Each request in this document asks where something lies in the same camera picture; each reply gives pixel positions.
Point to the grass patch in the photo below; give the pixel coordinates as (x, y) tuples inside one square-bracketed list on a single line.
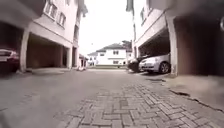
[(106, 66)]

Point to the white house with dark roof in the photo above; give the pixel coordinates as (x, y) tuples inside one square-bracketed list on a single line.
[(110, 55)]

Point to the dark car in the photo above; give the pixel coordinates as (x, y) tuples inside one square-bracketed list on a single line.
[(134, 64)]

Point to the tree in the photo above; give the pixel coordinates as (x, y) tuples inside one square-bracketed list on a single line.
[(126, 44)]

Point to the grey brick paved road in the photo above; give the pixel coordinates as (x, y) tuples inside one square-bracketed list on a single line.
[(110, 100)]

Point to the silver car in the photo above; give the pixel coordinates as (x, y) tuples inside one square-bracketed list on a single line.
[(156, 63)]

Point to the pale building with open garage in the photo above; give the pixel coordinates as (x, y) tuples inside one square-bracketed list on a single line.
[(50, 30), (153, 23)]

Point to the concrete apron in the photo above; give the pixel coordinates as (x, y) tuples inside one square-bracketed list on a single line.
[(46, 70), (200, 88)]

